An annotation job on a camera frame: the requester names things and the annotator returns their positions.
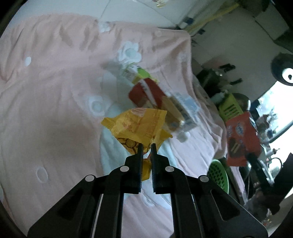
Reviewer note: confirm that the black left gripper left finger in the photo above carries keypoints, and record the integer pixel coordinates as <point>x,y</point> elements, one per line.
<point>94,206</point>

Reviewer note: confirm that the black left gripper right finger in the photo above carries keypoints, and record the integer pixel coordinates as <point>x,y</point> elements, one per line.
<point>200,208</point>

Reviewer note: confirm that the red snack bag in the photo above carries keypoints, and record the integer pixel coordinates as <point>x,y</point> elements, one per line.
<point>242,139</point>

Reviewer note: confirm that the brown bottle with white cap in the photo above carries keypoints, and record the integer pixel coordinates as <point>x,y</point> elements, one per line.
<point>174,119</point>

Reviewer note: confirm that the yellow snack wrapper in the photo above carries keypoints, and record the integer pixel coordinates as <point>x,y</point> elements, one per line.
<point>122,135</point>

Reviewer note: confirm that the green mesh trash basket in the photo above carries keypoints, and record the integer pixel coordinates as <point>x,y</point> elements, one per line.
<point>218,175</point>

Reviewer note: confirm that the white and blue carton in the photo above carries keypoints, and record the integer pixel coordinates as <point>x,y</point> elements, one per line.
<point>188,108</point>

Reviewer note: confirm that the pink floral blanket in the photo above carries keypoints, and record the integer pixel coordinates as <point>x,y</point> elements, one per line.
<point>61,75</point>

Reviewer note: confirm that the green yellow small packet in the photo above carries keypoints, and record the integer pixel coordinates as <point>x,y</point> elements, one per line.
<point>134,73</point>

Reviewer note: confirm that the yellow wall pipe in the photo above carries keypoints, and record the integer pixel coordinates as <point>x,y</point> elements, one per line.
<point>190,29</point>

